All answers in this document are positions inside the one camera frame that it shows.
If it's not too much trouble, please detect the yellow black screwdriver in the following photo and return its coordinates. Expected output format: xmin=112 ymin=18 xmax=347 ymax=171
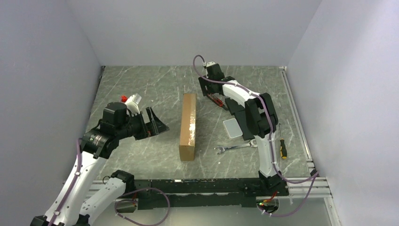
xmin=279 ymin=123 xmax=287 ymax=159

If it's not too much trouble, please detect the black square box with label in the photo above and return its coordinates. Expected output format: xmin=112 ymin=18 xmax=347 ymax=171
xmin=225 ymin=98 xmax=245 ymax=115

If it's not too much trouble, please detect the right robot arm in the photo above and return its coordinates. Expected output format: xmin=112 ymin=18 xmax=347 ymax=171
xmin=194 ymin=62 xmax=280 ymax=195

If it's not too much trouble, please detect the brown cardboard express box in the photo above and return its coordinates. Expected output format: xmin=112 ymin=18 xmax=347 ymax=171
xmin=179 ymin=93 xmax=197 ymax=161

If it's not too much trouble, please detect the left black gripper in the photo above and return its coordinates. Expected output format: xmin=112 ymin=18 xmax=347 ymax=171
xmin=116 ymin=106 xmax=169 ymax=140

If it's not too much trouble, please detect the silver open-end wrench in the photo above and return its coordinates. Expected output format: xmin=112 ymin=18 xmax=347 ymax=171
xmin=214 ymin=139 xmax=258 ymax=154

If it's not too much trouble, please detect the aluminium frame rail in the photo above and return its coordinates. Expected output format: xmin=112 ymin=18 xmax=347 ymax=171
xmin=49 ymin=67 xmax=340 ymax=226

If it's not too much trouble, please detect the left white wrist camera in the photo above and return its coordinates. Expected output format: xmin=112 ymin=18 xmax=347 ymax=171
xmin=121 ymin=93 xmax=142 ymax=114

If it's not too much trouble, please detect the white rounded power bank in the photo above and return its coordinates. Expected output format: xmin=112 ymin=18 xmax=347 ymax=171
xmin=223 ymin=118 xmax=243 ymax=139

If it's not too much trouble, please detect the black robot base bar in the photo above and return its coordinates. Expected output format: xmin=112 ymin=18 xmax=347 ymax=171
xmin=125 ymin=178 xmax=289 ymax=210

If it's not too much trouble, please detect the black flat rectangular box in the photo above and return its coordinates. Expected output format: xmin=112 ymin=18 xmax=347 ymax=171
xmin=234 ymin=110 xmax=252 ymax=141

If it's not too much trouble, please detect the red utility knife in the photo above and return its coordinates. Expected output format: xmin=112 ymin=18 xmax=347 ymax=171
xmin=207 ymin=94 xmax=229 ymax=111

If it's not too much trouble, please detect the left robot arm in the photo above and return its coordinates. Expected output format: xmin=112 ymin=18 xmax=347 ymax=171
xmin=31 ymin=102 xmax=169 ymax=226

